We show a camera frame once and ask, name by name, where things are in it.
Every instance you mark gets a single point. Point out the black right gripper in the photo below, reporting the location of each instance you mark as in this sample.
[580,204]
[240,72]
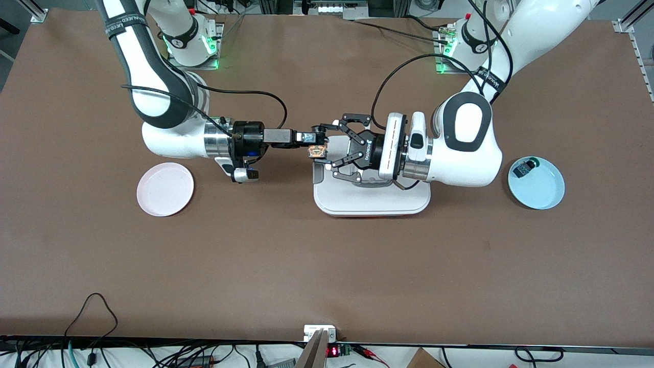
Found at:
[249,136]

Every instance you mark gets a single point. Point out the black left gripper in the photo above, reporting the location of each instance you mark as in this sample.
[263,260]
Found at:
[371,148]

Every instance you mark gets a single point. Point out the orange and black switch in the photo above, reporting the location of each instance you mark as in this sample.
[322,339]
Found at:
[318,151]

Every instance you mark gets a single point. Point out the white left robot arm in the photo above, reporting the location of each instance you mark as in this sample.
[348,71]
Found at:
[470,153]

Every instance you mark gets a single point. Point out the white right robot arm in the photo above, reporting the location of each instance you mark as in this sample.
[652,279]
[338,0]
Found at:
[153,76]

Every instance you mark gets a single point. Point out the white lunch box grey clips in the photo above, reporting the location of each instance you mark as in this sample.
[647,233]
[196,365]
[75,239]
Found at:
[373,202]

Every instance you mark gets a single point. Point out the bright white lit device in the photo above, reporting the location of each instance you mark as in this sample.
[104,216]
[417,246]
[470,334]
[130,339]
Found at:
[332,8]

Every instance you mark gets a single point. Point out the pink round plate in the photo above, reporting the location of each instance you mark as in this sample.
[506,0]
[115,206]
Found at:
[165,189]

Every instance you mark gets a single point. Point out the light blue round plate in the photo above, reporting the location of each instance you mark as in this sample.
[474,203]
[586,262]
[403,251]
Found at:
[541,189]

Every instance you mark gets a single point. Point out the small green circuit board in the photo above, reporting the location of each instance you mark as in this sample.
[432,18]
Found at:
[345,350]

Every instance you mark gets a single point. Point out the red digit display module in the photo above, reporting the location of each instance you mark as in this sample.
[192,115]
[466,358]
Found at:
[332,351]

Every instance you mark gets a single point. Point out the brown cardboard piece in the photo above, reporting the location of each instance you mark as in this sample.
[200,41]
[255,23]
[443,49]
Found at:
[421,360]

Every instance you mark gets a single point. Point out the black power adapter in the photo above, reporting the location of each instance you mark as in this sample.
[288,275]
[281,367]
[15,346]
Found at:
[196,362]

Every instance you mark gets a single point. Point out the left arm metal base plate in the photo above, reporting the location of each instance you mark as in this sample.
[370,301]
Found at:
[444,71]

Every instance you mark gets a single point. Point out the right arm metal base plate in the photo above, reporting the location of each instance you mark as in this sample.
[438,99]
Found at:
[176,67]

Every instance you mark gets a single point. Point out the green and black switch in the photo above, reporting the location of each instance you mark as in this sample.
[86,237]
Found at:
[522,169]

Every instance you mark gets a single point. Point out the grey camera stand bracket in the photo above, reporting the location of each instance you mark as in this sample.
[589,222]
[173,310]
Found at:
[317,352]

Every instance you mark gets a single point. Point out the silver aluminium frame profile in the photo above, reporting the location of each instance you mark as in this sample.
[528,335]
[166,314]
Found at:
[40,14]
[624,25]

